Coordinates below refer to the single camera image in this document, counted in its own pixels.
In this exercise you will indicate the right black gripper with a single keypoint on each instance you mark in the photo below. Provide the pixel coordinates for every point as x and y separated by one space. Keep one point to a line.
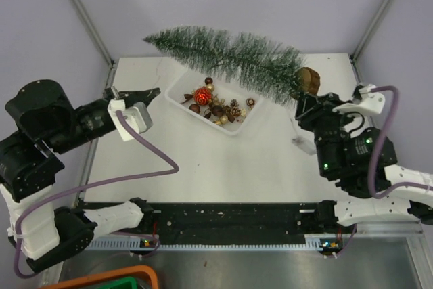
312 108

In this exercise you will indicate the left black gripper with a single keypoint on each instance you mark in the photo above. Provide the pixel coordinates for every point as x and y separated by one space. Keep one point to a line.
134 96

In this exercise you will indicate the small green christmas tree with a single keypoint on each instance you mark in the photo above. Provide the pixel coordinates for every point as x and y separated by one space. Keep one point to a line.
256 63

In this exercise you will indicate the white plastic basket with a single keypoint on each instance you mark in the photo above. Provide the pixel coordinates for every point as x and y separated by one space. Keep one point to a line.
217 114

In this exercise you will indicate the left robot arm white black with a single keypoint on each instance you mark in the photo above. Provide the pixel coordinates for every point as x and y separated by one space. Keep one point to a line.
48 125

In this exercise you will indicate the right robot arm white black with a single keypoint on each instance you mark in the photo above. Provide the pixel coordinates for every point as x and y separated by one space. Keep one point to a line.
362 161

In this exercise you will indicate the red glitter bauble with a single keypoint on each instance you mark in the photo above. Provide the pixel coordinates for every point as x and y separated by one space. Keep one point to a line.
202 96

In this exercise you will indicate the brown pine cone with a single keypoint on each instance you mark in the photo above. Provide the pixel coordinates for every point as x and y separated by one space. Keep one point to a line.
234 104

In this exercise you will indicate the dark brown small bauble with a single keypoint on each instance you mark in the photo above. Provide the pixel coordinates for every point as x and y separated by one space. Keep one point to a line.
208 80

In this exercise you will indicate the gold small bauble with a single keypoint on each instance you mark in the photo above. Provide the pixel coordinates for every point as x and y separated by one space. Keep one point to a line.
210 87

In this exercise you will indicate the orange plastic crate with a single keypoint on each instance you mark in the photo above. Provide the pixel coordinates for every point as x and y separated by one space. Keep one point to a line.
143 272

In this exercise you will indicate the green plastic crate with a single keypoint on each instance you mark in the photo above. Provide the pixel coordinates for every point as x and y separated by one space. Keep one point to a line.
121 283

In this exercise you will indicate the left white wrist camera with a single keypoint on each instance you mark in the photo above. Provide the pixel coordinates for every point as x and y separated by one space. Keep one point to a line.
136 116

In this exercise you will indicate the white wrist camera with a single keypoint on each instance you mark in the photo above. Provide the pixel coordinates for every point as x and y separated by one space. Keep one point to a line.
364 101
136 116

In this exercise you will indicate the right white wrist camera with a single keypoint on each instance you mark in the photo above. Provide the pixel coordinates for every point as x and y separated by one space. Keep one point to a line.
364 101

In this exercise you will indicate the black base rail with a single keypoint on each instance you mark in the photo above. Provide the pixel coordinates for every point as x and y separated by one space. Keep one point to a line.
238 223

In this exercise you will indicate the grey cable duct strip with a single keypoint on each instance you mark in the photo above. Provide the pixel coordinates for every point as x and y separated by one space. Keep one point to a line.
142 245

